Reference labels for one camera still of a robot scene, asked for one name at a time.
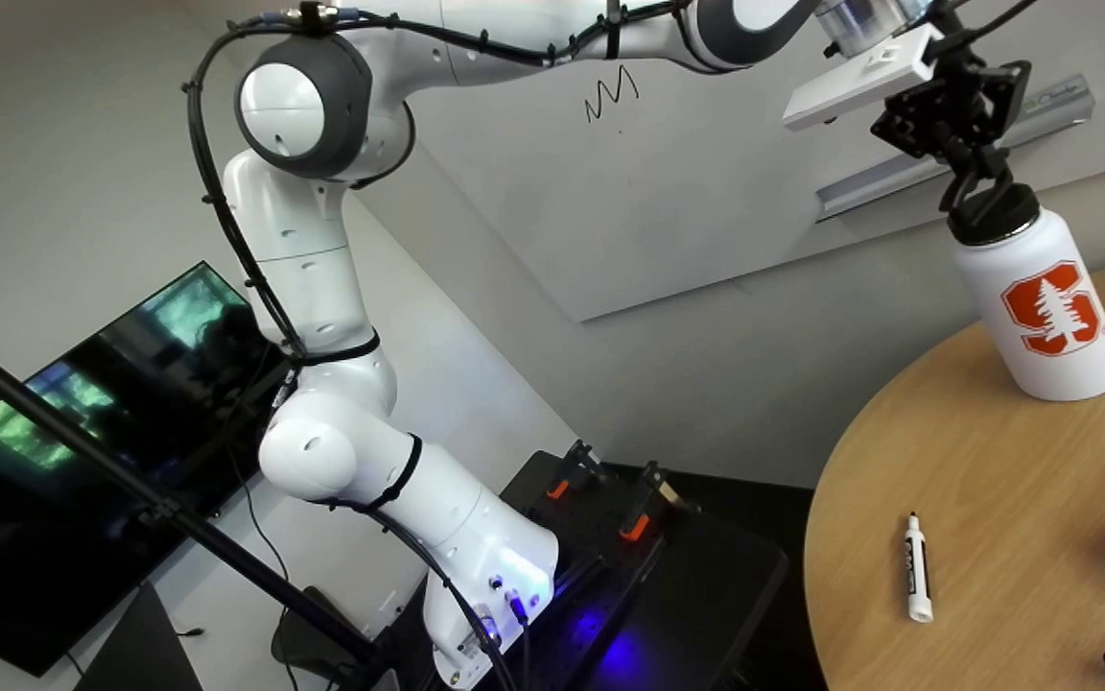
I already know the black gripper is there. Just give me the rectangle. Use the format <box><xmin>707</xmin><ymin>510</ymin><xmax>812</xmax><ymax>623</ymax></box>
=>
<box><xmin>869</xmin><ymin>46</ymin><xmax>1037</xmax><ymax>215</ymax></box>

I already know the black bottle lid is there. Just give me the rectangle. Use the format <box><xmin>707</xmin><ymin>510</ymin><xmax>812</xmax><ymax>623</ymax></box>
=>
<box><xmin>943</xmin><ymin>179</ymin><xmax>1044</xmax><ymax>249</ymax></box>

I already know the white bottle with red logo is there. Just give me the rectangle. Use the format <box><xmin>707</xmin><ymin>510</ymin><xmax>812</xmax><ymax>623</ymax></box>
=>
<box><xmin>949</xmin><ymin>208</ymin><xmax>1105</xmax><ymax>408</ymax></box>

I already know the white marker pen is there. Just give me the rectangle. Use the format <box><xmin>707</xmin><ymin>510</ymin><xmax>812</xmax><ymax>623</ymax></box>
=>
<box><xmin>897</xmin><ymin>508</ymin><xmax>940</xmax><ymax>631</ymax></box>

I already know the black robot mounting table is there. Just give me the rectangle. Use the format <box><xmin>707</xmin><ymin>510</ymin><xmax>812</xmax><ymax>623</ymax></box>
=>
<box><xmin>472</xmin><ymin>446</ymin><xmax>794</xmax><ymax>691</ymax></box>

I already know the black tripod pole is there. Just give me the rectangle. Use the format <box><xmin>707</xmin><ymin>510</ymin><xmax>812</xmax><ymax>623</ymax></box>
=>
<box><xmin>0</xmin><ymin>348</ymin><xmax>390</xmax><ymax>687</ymax></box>

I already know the black flat screen monitor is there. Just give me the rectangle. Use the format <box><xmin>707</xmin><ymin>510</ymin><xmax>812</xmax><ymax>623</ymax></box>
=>
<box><xmin>0</xmin><ymin>256</ymin><xmax>299</xmax><ymax>678</ymax></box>

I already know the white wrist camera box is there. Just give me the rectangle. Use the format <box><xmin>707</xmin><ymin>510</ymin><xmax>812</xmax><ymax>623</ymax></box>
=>
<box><xmin>780</xmin><ymin>23</ymin><xmax>949</xmax><ymax>135</ymax></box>

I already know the white wall whiteboard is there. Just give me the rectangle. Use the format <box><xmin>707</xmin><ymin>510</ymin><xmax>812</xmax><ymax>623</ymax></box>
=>
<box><xmin>358</xmin><ymin>0</ymin><xmax>1105</xmax><ymax>327</ymax></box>

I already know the black clamp with orange handle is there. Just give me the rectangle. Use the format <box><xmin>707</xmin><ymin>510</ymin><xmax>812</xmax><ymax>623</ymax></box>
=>
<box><xmin>613</xmin><ymin>460</ymin><xmax>707</xmax><ymax>549</ymax></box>
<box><xmin>540</xmin><ymin>439</ymin><xmax>612</xmax><ymax>510</ymax></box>

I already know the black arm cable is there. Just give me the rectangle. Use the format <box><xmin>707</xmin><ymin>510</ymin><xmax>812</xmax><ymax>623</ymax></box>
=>
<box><xmin>178</xmin><ymin>0</ymin><xmax>709</xmax><ymax>377</ymax></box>

